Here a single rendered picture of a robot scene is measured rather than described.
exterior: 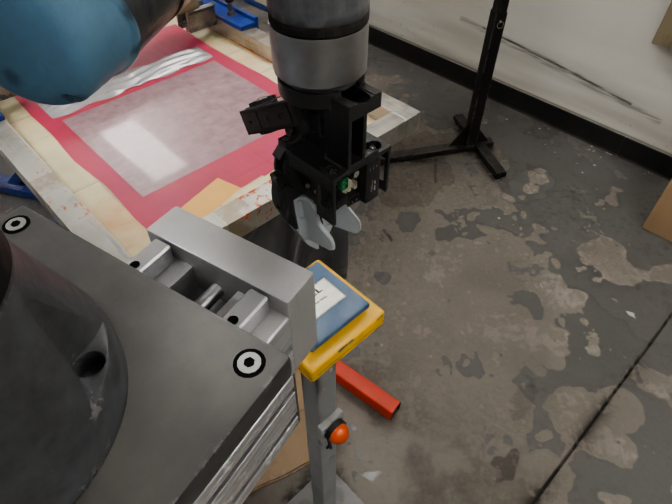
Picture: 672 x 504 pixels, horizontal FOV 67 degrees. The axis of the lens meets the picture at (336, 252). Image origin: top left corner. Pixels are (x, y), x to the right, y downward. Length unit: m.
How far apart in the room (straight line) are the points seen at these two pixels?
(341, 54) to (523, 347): 1.57
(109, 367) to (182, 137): 0.75
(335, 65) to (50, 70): 0.19
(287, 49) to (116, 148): 0.63
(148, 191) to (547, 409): 1.35
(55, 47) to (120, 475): 0.19
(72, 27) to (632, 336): 1.95
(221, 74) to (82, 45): 0.90
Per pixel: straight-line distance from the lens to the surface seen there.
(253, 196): 0.77
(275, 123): 0.48
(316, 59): 0.39
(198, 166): 0.90
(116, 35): 0.29
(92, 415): 0.25
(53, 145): 1.05
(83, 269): 0.34
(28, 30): 0.28
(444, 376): 1.74
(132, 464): 0.26
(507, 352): 1.84
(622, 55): 2.68
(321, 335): 0.62
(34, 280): 0.24
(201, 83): 1.14
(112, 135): 1.03
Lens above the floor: 1.49
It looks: 47 degrees down
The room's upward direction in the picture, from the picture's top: straight up
